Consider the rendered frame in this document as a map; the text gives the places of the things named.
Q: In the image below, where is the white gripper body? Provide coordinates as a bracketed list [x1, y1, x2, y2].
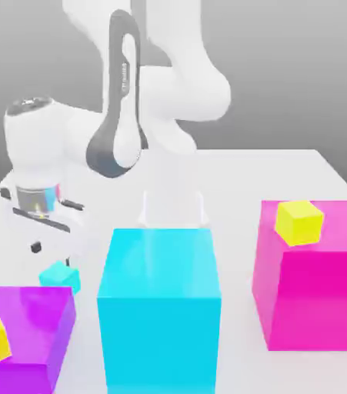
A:
[8, 206, 85, 260]

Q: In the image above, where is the small cyan cube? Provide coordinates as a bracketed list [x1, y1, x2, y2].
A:
[38, 260, 82, 296]

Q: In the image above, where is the large purple box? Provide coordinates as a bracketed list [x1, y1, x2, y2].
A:
[0, 285, 77, 394]

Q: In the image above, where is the large cyan box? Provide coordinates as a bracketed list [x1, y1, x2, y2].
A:
[96, 228, 222, 394]

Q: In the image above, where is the large pink box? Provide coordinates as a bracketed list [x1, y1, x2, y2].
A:
[252, 199, 347, 352]

